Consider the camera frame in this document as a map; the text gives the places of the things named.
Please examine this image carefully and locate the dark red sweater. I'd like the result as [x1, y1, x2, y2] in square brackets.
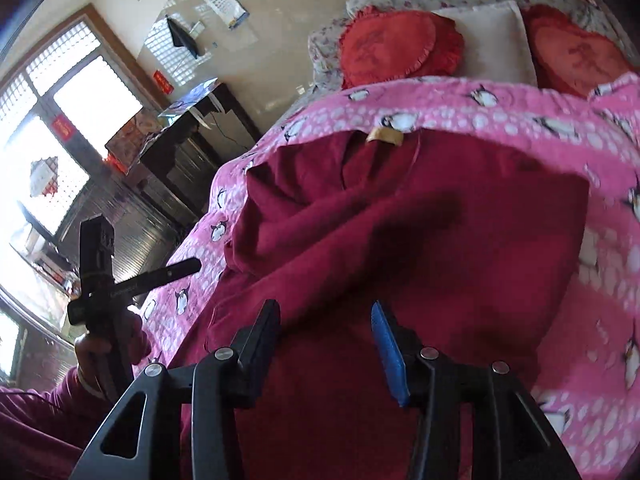
[172, 130, 589, 479]

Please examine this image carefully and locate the dark red sleeve forearm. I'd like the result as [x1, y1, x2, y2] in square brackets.
[0, 367, 111, 479]

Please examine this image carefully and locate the person's left hand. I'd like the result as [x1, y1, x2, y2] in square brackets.
[75, 309, 151, 404]

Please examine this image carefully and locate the red gift box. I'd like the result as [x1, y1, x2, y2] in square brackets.
[105, 108, 162, 167]

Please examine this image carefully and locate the dark wooden side table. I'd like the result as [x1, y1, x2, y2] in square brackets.
[137, 78, 262, 219]

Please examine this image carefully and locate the red paper window sticker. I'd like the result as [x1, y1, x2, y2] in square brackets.
[152, 70, 175, 96]

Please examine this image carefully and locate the pink penguin blanket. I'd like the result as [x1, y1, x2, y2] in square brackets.
[144, 74, 639, 479]

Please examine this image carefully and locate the left red heart cushion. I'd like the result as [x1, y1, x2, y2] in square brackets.
[338, 6, 465, 89]

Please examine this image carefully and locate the red heart cushion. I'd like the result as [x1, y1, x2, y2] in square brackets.
[523, 4, 636, 99]
[338, 6, 465, 89]

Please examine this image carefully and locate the right red heart cushion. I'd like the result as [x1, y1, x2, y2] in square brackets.
[523, 4, 636, 99]

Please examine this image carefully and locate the white pillow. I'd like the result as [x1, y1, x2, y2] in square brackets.
[435, 0, 538, 87]

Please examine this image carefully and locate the black garment on wall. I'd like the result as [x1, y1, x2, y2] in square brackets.
[166, 16, 200, 58]

